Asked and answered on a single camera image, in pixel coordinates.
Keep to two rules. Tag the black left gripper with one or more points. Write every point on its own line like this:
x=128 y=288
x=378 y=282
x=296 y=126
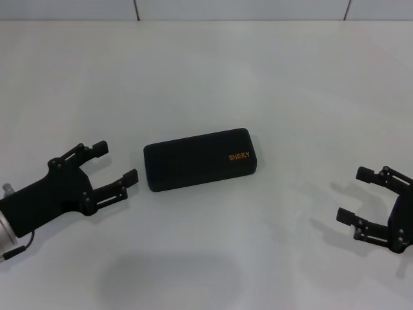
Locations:
x=48 y=197

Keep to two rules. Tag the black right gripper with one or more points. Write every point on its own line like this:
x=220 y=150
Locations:
x=403 y=219

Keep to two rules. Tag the black glasses case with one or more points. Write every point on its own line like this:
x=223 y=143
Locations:
x=200 y=159

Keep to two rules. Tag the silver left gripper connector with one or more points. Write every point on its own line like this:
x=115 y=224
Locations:
x=9 y=190

